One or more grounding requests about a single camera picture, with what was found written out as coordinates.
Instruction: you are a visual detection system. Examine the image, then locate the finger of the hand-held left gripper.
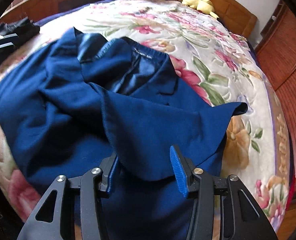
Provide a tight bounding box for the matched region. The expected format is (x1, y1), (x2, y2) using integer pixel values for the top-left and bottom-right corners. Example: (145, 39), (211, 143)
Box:
(0, 42), (15, 57)
(0, 33), (18, 44)

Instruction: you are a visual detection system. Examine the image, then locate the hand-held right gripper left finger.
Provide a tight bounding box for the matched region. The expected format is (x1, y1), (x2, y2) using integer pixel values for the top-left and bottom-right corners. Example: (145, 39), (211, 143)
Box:
(17, 154), (118, 240)

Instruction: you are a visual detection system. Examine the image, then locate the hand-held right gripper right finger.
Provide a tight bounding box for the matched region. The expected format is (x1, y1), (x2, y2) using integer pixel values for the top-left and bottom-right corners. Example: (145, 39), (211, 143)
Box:
(170, 145), (278, 240)

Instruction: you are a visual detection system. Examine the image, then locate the navy blue blazer jacket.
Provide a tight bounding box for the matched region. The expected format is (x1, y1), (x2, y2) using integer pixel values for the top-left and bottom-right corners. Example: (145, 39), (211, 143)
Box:
(0, 26), (248, 240)

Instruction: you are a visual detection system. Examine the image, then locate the black garment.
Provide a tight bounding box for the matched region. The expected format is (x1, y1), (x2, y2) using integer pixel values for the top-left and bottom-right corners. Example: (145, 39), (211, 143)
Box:
(0, 17), (41, 45)

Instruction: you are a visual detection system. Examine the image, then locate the long wooden desk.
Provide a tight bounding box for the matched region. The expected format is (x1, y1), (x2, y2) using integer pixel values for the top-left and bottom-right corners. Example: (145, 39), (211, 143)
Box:
(0, 0), (123, 24)

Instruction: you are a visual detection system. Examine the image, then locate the floral bed blanket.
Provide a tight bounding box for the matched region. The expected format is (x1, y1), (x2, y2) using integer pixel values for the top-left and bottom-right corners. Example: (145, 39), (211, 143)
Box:
(0, 0), (292, 233)

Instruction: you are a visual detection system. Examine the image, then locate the wooden slatted wardrobe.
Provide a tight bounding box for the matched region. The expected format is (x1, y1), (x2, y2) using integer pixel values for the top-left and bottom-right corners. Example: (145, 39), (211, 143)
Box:
(254, 0), (296, 195)

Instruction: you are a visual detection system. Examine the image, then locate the yellow plush toy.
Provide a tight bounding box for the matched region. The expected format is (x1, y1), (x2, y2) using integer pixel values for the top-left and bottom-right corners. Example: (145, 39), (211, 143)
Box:
(182, 0), (220, 19)

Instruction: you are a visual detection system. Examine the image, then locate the wooden bed headboard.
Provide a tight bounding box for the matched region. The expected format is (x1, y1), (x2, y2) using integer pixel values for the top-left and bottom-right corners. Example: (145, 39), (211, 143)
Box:
(143, 0), (258, 37)

